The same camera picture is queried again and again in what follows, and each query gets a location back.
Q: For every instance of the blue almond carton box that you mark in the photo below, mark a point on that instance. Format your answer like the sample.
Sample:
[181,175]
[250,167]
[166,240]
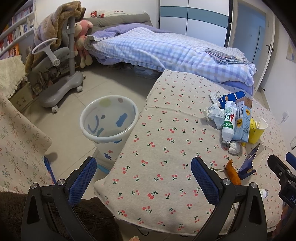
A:
[230,97]

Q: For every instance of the white snack bag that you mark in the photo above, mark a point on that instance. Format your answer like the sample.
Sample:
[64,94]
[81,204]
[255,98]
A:
[214,96]

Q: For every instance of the white blue wardrobe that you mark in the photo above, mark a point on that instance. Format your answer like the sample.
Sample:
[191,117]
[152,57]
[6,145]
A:
[207,20]

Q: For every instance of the bookshelf with books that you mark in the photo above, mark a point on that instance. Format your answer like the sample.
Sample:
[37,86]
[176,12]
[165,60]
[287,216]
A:
[18,33]

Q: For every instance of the white patterned trash bin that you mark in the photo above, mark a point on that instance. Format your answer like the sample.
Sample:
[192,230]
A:
[108,122]

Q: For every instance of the pink plush toy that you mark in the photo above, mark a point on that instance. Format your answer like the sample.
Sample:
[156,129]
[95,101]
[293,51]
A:
[81,29]

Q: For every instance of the folded striped cloth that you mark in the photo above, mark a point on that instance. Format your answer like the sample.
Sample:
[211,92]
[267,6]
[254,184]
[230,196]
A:
[222,58]

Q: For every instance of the orange peel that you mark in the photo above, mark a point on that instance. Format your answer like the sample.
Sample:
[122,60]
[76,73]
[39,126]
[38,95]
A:
[232,174]

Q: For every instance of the cherry print mattress cover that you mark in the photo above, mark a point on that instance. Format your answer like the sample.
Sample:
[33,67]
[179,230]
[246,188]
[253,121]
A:
[151,184]

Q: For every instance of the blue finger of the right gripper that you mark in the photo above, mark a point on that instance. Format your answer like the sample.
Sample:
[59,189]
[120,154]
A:
[291,159]

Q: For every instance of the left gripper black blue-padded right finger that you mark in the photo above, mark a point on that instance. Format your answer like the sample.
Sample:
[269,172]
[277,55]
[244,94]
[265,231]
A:
[238,212]

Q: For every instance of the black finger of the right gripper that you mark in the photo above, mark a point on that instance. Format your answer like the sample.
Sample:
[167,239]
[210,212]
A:
[277,166]

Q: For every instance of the white door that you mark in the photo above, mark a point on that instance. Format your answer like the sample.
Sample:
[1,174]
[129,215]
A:
[253,33]

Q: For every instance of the white green plastic bottle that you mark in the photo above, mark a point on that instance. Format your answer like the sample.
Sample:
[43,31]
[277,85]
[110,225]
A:
[229,122]

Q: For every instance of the red white plush toys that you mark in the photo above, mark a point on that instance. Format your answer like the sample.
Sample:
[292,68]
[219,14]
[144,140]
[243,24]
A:
[97,14]

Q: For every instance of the small blue white box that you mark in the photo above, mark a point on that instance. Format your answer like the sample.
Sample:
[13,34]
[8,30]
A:
[252,162]

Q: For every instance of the white wall socket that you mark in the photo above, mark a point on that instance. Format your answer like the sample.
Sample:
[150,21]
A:
[285,117]

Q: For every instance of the floral print cloth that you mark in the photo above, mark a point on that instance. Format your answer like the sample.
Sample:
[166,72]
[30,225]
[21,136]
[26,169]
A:
[23,147]

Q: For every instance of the grey rolling chair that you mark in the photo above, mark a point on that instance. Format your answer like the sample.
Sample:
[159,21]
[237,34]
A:
[60,65]

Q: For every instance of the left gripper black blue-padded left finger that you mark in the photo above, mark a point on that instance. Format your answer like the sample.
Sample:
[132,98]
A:
[39,223]

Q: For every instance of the brown fuzzy blanket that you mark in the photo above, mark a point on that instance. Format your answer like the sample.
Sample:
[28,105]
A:
[48,35]

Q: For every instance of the blue plaid quilt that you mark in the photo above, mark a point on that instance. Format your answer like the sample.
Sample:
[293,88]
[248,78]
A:
[149,47]

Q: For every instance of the grey bed headboard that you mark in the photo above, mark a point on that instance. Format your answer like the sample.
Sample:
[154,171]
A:
[111,21]

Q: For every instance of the white paper wrapper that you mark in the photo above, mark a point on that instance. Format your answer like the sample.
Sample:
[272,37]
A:
[216,114]

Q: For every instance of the crumpled white tissue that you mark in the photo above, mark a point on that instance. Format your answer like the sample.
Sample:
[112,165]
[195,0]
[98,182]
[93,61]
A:
[234,148]

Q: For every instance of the cream knitted blanket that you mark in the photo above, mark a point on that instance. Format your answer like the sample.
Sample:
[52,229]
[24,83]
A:
[12,75]

